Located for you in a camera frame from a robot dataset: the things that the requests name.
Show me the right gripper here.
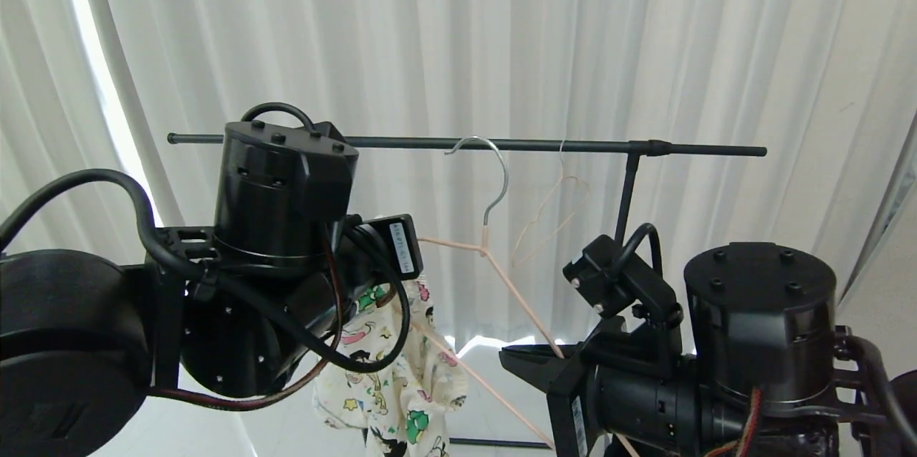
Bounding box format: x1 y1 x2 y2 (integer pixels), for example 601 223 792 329
548 350 724 457

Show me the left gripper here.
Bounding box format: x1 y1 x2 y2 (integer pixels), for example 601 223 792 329
287 213 425 343

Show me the cream printed garment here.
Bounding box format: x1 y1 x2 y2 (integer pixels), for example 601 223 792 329
312 274 470 457

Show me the pink clothes hanger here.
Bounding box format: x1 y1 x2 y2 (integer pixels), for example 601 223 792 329
410 136 567 451
510 142 592 268

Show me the black clothes rack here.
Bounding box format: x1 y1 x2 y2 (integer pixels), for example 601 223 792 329
167 133 767 449

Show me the black cable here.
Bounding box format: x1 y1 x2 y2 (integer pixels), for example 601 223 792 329
838 334 917 443
0 169 413 374

